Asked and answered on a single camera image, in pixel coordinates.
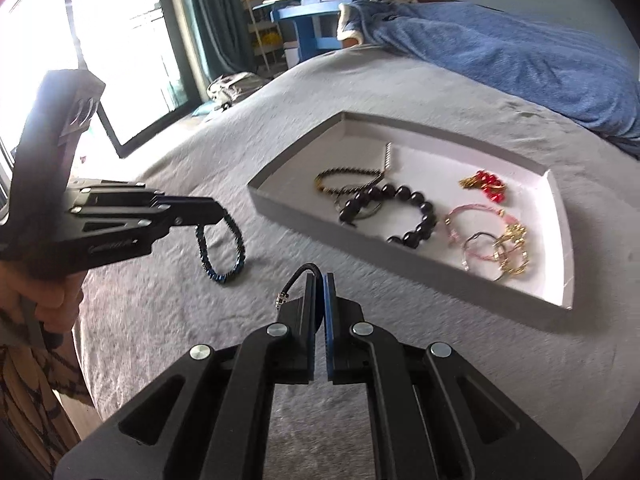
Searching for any grey bed cover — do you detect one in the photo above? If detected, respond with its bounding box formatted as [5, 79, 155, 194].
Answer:
[75, 48, 639, 479]

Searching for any grey bag on floor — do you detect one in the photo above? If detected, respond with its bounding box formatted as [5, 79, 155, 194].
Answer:
[207, 72, 269, 110]

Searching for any patterned sleeve forearm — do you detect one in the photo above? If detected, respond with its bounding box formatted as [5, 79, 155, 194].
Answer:
[1, 334, 93, 479]

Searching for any large black bead bracelet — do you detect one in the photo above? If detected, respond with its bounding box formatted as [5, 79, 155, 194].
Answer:
[337, 181, 440, 252]

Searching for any red bead gold charm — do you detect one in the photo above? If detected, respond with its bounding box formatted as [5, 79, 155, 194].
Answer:
[459, 170, 506, 204]

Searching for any thin silver ring bangle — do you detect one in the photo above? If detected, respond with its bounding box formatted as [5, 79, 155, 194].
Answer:
[461, 231, 508, 282]

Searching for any dark red small bead bracelet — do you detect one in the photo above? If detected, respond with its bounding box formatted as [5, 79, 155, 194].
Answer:
[313, 164, 388, 201]

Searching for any white shelf rack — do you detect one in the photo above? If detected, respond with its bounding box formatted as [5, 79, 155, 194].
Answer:
[241, 0, 286, 77]

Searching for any blue desk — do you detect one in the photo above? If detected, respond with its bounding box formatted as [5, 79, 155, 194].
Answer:
[256, 0, 358, 62]

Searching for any blue blanket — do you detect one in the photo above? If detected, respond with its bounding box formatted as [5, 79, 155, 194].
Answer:
[336, 1, 639, 157]

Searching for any window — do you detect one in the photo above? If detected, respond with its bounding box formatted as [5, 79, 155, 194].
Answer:
[1, 0, 200, 158]

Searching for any pink cord bracelet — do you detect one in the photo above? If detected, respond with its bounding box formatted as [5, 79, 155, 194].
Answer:
[444, 201, 522, 264]

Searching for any gold hair clip ring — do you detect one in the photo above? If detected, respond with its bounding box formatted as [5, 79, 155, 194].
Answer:
[491, 221, 533, 279]

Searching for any white pearl bar clip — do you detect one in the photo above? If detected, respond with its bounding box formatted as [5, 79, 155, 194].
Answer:
[382, 142, 393, 174]

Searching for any blue teal bead bracelet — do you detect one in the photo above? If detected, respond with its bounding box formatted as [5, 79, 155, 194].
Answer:
[194, 209, 248, 286]

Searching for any left hand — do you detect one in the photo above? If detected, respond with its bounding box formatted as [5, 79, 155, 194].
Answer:
[1, 262, 87, 334]

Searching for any grey cardboard tray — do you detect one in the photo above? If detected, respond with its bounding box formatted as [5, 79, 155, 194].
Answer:
[248, 112, 574, 322]

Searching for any teal curtain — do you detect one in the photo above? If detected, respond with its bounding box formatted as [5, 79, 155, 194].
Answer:
[171, 0, 255, 100]

